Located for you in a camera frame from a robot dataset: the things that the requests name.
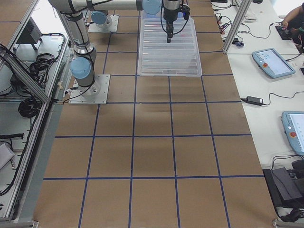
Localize aluminium frame post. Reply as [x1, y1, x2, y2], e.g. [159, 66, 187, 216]
[223, 0, 252, 54]

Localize clear plastic box lid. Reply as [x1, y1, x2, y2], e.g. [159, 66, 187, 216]
[137, 18, 202, 77]

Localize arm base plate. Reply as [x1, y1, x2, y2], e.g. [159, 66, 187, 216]
[88, 12, 119, 33]
[68, 74, 110, 105]

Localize black power adapter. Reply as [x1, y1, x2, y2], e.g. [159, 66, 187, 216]
[246, 96, 264, 106]

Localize blue teach pendant far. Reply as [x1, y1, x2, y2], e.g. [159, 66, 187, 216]
[252, 48, 295, 79]

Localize blue teach pendant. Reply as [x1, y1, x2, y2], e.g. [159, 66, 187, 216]
[281, 111, 304, 155]
[252, 48, 295, 79]

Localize blue teach pendant near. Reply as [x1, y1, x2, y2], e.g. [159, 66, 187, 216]
[281, 111, 304, 155]

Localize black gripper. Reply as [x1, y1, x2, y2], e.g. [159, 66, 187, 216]
[163, 0, 180, 43]

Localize black cables on desk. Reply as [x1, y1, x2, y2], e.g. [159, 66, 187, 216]
[211, 0, 304, 106]

